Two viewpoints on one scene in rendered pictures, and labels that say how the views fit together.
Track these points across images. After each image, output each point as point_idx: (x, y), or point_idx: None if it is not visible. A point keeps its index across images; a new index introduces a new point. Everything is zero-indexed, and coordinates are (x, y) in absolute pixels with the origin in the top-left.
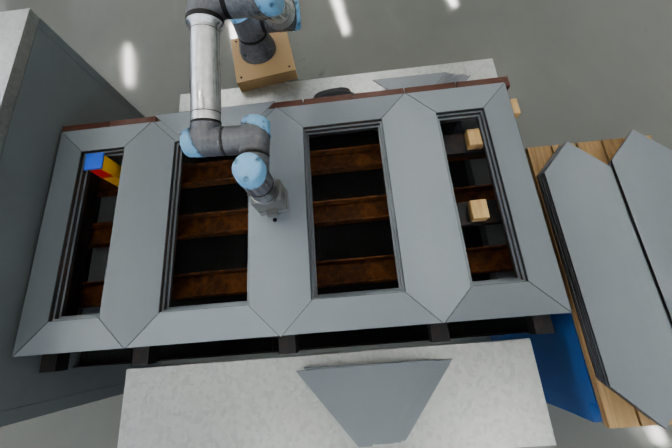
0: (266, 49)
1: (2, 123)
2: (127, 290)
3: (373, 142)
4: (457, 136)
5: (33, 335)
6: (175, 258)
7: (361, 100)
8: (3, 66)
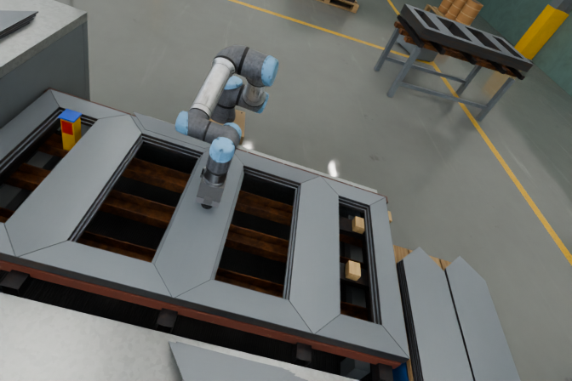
0: (229, 116)
1: (25, 55)
2: (45, 213)
3: None
4: (347, 219)
5: None
6: None
7: (289, 167)
8: (48, 28)
